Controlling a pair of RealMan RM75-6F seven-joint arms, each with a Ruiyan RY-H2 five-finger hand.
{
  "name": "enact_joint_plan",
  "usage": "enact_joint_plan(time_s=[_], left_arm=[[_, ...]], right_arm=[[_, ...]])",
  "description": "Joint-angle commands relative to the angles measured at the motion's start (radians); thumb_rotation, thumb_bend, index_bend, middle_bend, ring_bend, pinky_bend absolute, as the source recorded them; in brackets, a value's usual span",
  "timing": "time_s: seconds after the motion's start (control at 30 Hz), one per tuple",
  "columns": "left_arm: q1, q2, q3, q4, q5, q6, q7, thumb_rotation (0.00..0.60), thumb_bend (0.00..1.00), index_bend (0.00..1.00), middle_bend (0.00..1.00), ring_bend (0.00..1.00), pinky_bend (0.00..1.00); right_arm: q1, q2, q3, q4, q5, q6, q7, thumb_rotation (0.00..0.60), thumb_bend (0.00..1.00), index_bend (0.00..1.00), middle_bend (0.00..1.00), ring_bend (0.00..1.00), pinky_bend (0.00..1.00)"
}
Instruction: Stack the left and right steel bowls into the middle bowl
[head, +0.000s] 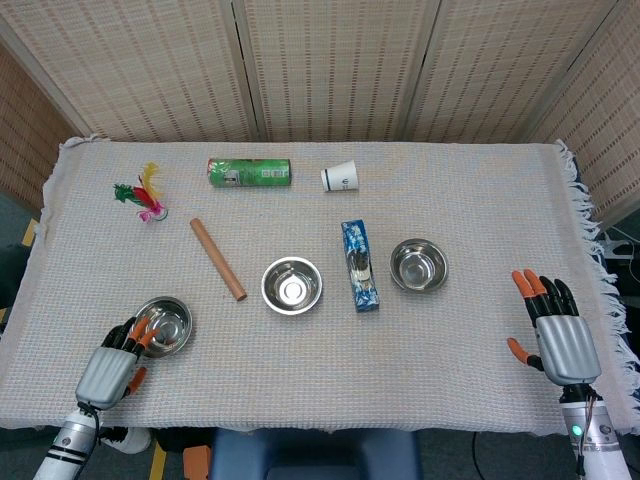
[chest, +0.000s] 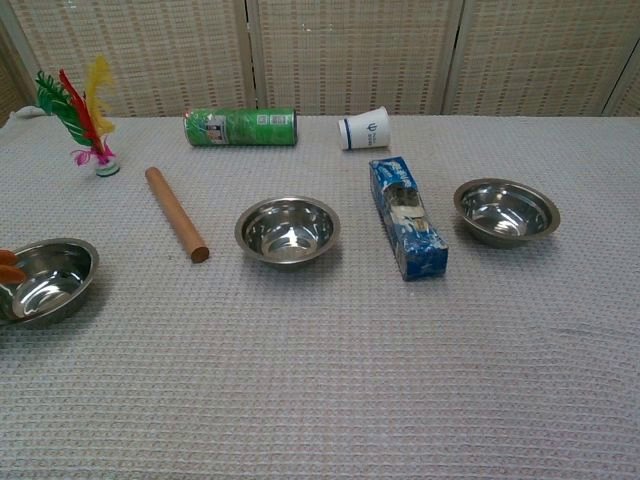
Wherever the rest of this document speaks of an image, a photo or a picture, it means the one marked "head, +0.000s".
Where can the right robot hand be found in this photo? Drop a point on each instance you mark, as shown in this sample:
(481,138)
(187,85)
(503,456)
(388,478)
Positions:
(567,345)

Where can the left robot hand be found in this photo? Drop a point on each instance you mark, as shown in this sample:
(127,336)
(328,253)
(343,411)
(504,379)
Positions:
(106,376)

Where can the small stainless steel bowl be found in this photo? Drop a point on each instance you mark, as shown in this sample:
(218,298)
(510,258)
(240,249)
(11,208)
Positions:
(291,287)
(419,266)
(172,325)

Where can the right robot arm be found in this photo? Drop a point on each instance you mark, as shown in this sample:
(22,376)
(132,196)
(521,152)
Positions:
(597,440)

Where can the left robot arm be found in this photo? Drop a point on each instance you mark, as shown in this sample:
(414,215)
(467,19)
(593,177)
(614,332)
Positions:
(67,445)

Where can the white shoe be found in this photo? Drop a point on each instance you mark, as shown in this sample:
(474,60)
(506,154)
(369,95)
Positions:
(131,440)

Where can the orange block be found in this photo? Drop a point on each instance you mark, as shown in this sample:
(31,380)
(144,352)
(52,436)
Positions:
(197,462)

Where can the brown wooden rod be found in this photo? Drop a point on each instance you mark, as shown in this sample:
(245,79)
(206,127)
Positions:
(217,259)

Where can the colourful feather shuttlecock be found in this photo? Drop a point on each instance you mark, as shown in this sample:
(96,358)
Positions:
(145,197)

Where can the beige woven tablecloth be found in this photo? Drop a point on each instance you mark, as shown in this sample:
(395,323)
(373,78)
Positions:
(320,370)

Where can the blue rectangular carton box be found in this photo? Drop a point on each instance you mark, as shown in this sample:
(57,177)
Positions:
(360,265)

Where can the green cylindrical chip can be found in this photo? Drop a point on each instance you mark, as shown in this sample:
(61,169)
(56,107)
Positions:
(250,173)

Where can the white paper cup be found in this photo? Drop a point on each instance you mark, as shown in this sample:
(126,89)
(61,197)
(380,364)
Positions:
(342,176)

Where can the beige woven folding screen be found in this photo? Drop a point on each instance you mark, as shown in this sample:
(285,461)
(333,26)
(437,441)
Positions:
(325,65)

